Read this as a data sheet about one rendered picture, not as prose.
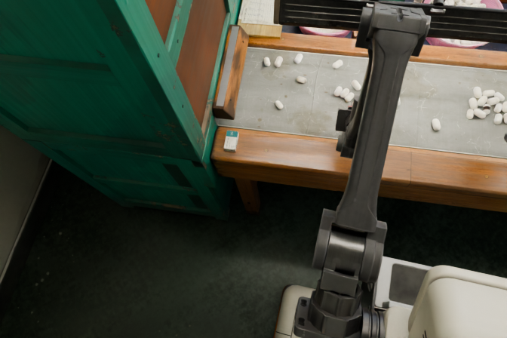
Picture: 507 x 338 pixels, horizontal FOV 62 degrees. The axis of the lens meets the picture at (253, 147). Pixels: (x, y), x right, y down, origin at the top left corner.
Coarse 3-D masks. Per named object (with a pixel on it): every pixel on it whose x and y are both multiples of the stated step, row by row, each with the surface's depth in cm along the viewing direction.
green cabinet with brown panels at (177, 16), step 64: (0, 0) 64; (64, 0) 59; (128, 0) 61; (192, 0) 92; (0, 64) 81; (64, 64) 78; (128, 64) 74; (192, 64) 103; (64, 128) 115; (128, 128) 107; (192, 128) 104
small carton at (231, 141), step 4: (228, 132) 127; (232, 132) 127; (236, 132) 127; (228, 136) 127; (232, 136) 127; (236, 136) 127; (228, 140) 126; (232, 140) 126; (236, 140) 126; (224, 144) 126; (228, 144) 126; (232, 144) 126; (236, 144) 127; (224, 148) 125; (228, 148) 125; (232, 148) 125
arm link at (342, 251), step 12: (336, 228) 68; (348, 228) 69; (336, 240) 66; (348, 240) 66; (360, 240) 66; (336, 252) 65; (348, 252) 65; (360, 252) 65; (324, 264) 66; (336, 264) 66; (348, 264) 65; (360, 264) 65; (324, 276) 66; (336, 276) 65; (348, 276) 65; (324, 288) 66; (336, 288) 66; (348, 288) 65
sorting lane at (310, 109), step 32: (256, 64) 141; (288, 64) 140; (320, 64) 139; (352, 64) 138; (416, 64) 137; (256, 96) 136; (288, 96) 135; (320, 96) 135; (416, 96) 133; (448, 96) 132; (256, 128) 132; (288, 128) 131; (320, 128) 131; (416, 128) 129; (448, 128) 128; (480, 128) 127
